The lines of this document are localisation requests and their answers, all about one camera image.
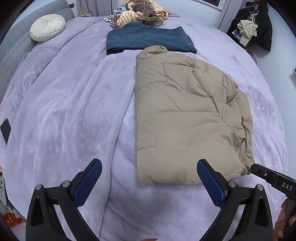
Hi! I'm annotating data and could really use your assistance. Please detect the brown and striped clothes pile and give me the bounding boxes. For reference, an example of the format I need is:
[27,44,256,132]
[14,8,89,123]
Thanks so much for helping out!
[104,0,171,29]

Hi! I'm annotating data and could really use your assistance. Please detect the dark framed window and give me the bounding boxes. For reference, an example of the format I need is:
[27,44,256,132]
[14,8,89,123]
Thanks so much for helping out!
[201,0,224,8]

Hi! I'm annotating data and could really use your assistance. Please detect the beige puffer jacket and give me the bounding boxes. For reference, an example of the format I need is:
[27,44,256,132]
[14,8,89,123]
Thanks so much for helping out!
[134,46,254,185]

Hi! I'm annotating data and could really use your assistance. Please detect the lavender fleece blanket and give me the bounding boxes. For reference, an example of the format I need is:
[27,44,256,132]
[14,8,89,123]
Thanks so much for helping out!
[1,17,287,240]

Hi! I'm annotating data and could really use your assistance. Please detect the round white cushion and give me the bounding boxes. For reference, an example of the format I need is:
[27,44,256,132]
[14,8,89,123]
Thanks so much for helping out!
[29,14,66,42]

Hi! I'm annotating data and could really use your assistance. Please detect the person's right hand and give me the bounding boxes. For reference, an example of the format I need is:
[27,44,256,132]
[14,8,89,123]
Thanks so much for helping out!
[273,199,295,241]

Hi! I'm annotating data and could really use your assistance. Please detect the hanging clothes rack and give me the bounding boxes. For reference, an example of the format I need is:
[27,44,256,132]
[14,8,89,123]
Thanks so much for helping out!
[227,1,273,51]

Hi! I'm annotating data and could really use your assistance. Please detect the black phone on bed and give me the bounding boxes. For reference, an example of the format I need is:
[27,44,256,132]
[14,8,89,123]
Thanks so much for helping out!
[1,118,11,145]

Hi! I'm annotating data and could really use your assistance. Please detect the grey quilted headboard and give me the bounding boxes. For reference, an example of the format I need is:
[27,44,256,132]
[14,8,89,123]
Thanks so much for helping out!
[1,1,75,99]

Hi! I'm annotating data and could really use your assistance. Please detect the folded blue jeans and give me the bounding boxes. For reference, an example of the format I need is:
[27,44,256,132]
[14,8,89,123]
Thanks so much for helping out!
[106,22,197,55]

